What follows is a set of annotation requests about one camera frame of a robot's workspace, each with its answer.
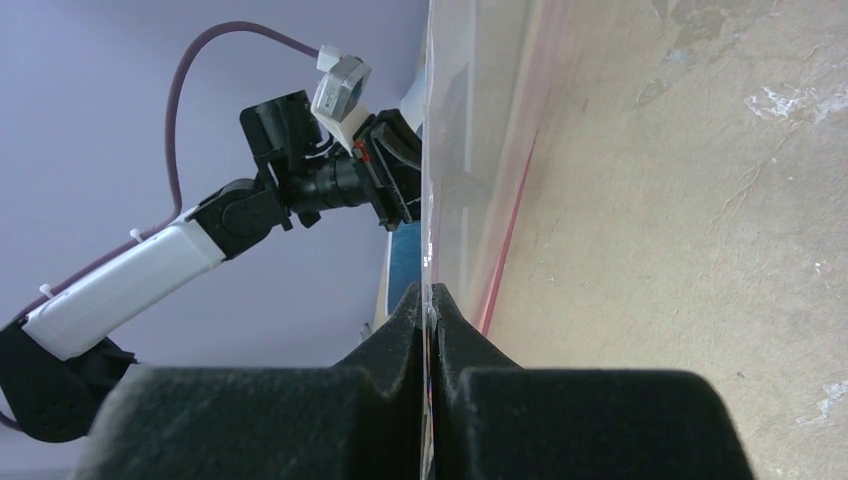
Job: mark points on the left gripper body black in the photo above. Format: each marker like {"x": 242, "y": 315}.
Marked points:
{"x": 302, "y": 173}

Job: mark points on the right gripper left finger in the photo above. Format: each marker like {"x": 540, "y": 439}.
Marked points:
{"x": 361, "y": 418}

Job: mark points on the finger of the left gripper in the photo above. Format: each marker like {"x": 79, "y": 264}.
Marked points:
{"x": 396, "y": 156}

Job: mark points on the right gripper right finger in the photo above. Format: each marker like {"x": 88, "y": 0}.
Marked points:
{"x": 494, "y": 419}

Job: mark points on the seascape photo print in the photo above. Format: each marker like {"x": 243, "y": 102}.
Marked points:
{"x": 402, "y": 266}

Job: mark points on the clear acrylic glass sheet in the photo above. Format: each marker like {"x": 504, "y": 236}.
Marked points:
{"x": 471, "y": 56}

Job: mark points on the pink wooden picture frame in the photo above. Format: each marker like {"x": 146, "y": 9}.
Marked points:
{"x": 537, "y": 57}

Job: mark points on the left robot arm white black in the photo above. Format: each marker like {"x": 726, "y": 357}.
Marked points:
{"x": 58, "y": 362}

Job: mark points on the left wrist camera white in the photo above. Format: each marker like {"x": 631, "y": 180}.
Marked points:
{"x": 336, "y": 103}

